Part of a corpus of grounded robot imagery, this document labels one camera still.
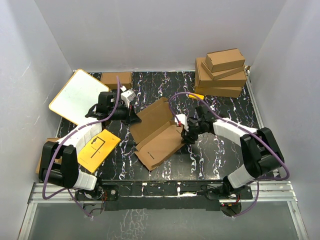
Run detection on white board with wooden frame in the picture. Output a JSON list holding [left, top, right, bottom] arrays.
[[49, 69, 110, 125]]

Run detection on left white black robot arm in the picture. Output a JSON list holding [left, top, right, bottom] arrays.
[[38, 87, 142, 200]]

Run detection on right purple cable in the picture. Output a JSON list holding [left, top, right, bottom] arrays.
[[168, 92, 290, 217]]

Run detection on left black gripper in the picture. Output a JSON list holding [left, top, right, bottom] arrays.
[[108, 101, 142, 127]]

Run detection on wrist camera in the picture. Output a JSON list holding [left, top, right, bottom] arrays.
[[174, 114, 189, 132], [120, 89, 136, 108]]

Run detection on yellow card with black drawing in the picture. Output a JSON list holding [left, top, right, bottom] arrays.
[[77, 129, 121, 174]]

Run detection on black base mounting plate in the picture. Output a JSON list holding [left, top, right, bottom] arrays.
[[75, 179, 253, 211]]

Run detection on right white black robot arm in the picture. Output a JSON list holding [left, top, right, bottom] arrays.
[[175, 105, 285, 199]]

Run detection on top small stacked cardboard box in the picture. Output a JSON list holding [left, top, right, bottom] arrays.
[[205, 48, 245, 72]]

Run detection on small yellow block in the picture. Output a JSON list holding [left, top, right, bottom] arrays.
[[188, 93, 205, 100]]

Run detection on aluminium frame rail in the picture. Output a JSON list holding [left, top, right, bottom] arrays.
[[17, 182, 310, 240]]

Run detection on large stacked cardboard box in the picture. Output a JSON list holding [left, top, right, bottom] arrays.
[[195, 57, 247, 88]]

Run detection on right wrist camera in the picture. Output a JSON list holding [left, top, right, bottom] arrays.
[[174, 114, 189, 132]]

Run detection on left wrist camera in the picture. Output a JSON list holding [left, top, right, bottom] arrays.
[[120, 89, 136, 108]]

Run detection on purple cable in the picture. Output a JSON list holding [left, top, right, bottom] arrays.
[[168, 92, 290, 217], [41, 76, 126, 221]]

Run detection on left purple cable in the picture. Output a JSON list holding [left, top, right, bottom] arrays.
[[41, 76, 126, 221]]

